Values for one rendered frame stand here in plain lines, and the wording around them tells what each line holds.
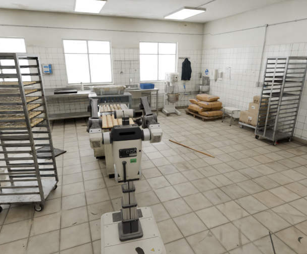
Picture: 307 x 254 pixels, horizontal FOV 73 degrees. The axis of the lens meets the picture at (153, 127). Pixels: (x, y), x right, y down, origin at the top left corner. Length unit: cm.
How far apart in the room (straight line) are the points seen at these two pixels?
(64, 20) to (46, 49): 94
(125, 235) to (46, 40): 584
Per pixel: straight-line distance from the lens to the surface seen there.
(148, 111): 185
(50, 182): 331
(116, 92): 372
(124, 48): 710
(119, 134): 155
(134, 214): 196
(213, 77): 749
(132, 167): 167
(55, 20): 696
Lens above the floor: 175
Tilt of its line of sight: 18 degrees down
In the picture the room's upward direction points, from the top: straight up
